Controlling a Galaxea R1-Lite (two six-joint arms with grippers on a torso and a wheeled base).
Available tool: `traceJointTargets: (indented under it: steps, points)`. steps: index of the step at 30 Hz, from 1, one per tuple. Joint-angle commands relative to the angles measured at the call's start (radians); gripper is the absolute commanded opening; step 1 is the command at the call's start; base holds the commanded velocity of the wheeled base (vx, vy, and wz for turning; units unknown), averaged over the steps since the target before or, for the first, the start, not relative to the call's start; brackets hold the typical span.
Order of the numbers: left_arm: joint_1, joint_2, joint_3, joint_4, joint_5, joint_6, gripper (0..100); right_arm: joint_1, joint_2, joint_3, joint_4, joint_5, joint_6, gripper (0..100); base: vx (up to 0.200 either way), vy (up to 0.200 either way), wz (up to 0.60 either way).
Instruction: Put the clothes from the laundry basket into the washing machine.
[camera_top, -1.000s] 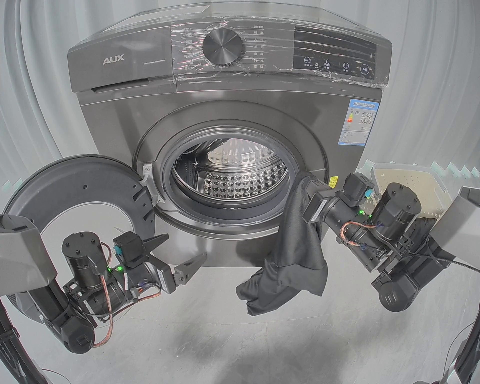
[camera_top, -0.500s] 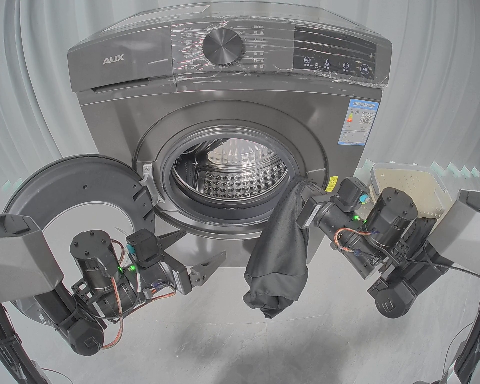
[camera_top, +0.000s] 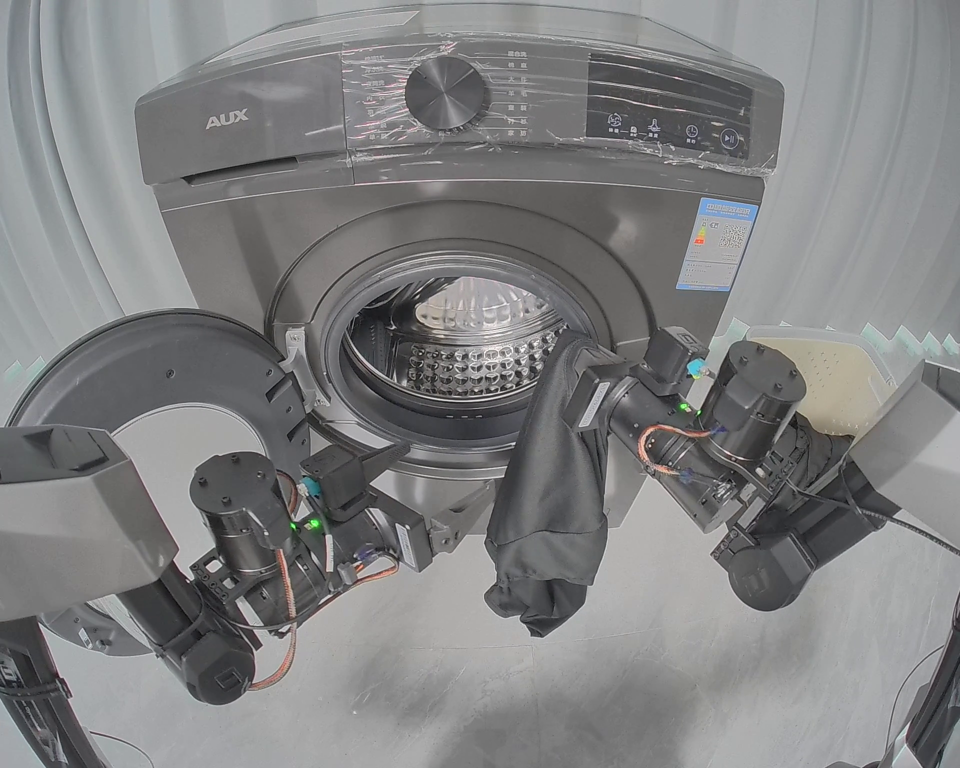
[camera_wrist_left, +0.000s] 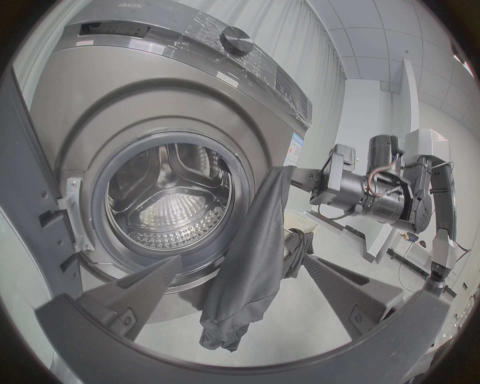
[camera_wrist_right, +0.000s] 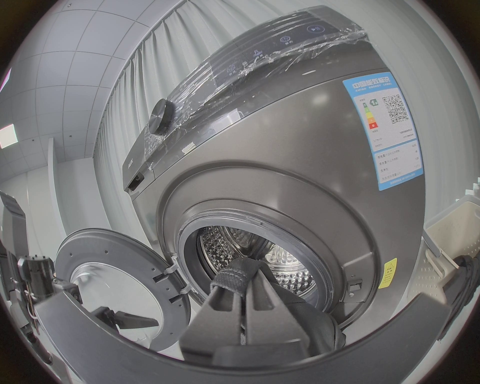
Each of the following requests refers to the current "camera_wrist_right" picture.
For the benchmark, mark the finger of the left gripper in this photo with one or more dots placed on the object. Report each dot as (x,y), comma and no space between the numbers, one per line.
(135,320)

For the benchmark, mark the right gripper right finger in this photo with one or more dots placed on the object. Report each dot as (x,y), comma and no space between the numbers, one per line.
(268,318)

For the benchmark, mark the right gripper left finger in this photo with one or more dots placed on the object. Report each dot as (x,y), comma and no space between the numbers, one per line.
(221,322)

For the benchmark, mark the black garment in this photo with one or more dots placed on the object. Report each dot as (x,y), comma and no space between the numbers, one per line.
(318,324)

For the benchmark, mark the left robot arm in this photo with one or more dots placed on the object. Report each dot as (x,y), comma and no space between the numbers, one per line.
(35,273)

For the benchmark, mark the washing machine door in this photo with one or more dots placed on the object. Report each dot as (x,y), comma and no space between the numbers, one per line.
(112,247)

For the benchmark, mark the grey washing machine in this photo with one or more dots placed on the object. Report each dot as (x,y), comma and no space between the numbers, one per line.
(300,150)

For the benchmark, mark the cream laundry basket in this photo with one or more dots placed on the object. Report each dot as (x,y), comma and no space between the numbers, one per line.
(450,232)

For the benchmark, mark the heap of dark clothes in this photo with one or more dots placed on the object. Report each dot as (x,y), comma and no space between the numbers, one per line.
(467,279)

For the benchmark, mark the ceiling light panel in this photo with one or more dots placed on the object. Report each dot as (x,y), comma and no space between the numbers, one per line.
(5,137)
(4,79)

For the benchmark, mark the white curtain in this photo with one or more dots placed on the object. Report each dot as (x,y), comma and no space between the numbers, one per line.
(150,75)

